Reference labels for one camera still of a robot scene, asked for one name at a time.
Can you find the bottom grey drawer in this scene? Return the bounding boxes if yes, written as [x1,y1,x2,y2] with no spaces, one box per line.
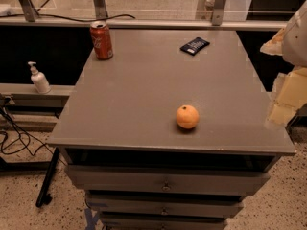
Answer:
[101,213,226,230]

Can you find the middle grey drawer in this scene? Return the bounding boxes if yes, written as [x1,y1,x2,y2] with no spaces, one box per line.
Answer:
[86,192,243,219]

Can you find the top grey drawer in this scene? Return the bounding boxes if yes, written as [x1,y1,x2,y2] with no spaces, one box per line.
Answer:
[65,165,270,196]

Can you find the white pump bottle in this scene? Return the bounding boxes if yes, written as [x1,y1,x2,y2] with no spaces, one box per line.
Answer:
[28,61,51,94]

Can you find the black cable on ledge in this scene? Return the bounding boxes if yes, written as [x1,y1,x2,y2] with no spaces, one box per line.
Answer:
[0,13,136,23]

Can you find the orange fruit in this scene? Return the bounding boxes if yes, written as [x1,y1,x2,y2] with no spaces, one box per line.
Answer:
[176,105,200,129]

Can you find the metal railing frame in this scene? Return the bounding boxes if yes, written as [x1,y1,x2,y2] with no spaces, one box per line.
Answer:
[0,0,307,32]

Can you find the grey drawer cabinet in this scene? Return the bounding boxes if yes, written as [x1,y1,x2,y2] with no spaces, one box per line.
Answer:
[47,28,297,230]

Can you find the black metal stand leg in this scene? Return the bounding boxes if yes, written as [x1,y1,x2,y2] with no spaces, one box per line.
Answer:
[35,148,59,208]

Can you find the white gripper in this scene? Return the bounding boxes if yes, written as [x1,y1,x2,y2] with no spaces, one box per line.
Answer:
[260,1,307,127]

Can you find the red soda can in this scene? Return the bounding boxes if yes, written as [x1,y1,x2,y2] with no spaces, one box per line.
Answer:
[90,21,113,60]

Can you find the dark blue rxbar wrapper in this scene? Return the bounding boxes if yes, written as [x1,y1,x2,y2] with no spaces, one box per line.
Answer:
[180,37,210,56]

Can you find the grey drawer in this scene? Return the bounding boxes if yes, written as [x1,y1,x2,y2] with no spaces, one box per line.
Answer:
[86,192,243,219]
[101,213,226,230]
[65,165,270,196]

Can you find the black floor cables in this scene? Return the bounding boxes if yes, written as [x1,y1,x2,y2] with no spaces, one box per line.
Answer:
[0,94,57,158]

